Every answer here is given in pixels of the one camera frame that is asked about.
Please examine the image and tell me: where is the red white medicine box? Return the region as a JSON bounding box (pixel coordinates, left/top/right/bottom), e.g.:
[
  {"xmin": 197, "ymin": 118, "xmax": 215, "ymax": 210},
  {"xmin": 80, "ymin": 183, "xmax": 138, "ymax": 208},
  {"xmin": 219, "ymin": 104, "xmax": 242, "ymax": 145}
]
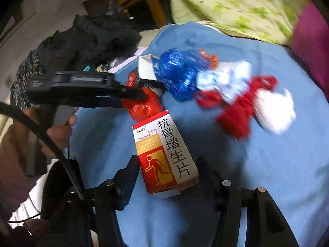
[{"xmin": 132, "ymin": 110, "xmax": 199, "ymax": 198}]

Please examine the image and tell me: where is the red plastic bag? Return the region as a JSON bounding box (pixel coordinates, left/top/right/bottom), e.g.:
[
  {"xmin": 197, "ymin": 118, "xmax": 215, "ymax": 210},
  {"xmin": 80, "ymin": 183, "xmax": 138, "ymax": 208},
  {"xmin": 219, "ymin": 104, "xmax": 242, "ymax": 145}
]
[{"xmin": 121, "ymin": 71, "xmax": 165, "ymax": 122}]

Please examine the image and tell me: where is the blue plastic bag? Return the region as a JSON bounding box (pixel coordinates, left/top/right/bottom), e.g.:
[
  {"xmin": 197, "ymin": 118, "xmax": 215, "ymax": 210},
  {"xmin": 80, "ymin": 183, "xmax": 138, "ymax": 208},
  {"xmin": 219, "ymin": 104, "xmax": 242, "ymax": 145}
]
[{"xmin": 160, "ymin": 49, "xmax": 211, "ymax": 102}]

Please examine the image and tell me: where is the person's left hand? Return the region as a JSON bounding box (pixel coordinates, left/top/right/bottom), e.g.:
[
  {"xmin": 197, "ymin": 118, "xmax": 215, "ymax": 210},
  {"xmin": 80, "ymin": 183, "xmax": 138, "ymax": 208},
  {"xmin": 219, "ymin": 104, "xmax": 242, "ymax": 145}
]
[{"xmin": 13, "ymin": 114, "xmax": 77, "ymax": 176}]

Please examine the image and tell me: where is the dark clothes pile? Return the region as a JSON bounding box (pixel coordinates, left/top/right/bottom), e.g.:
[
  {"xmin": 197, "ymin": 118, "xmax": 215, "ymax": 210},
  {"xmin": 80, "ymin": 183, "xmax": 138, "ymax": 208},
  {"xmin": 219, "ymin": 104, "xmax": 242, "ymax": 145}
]
[{"xmin": 10, "ymin": 15, "xmax": 141, "ymax": 110}]

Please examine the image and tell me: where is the blue bed blanket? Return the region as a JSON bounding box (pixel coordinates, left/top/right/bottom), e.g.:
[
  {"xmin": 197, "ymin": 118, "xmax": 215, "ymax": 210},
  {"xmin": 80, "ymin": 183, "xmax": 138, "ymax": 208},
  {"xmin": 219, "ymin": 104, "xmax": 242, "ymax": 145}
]
[{"xmin": 67, "ymin": 21, "xmax": 329, "ymax": 247}]

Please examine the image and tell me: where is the red white crumpled bag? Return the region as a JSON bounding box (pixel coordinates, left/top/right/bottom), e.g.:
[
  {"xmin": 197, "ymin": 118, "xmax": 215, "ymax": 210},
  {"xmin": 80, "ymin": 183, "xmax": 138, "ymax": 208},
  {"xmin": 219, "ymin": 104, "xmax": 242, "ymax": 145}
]
[{"xmin": 193, "ymin": 75, "xmax": 297, "ymax": 140}]

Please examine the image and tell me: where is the orange wrapper scrap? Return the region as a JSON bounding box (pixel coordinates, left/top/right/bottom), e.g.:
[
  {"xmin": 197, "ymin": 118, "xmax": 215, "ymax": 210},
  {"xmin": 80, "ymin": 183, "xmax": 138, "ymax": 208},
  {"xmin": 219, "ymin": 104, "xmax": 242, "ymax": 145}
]
[{"xmin": 199, "ymin": 49, "xmax": 218, "ymax": 70}]

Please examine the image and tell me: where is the magenta pillow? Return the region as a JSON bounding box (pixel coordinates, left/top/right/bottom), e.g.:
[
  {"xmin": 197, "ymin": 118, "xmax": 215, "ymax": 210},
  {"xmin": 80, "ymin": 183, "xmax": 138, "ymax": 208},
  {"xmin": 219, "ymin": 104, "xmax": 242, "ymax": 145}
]
[{"xmin": 291, "ymin": 2, "xmax": 328, "ymax": 96}]

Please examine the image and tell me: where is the green floral quilt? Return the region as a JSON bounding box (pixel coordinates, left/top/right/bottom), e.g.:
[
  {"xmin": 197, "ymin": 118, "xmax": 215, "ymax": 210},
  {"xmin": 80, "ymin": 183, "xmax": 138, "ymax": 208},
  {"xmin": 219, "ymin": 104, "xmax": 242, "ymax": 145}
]
[{"xmin": 170, "ymin": 0, "xmax": 309, "ymax": 45}]

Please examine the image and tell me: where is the black cable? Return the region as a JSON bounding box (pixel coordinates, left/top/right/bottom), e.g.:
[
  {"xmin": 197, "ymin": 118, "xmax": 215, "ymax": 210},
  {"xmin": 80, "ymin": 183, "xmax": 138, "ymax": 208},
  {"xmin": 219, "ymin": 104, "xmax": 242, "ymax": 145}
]
[{"xmin": 0, "ymin": 102, "xmax": 84, "ymax": 201}]

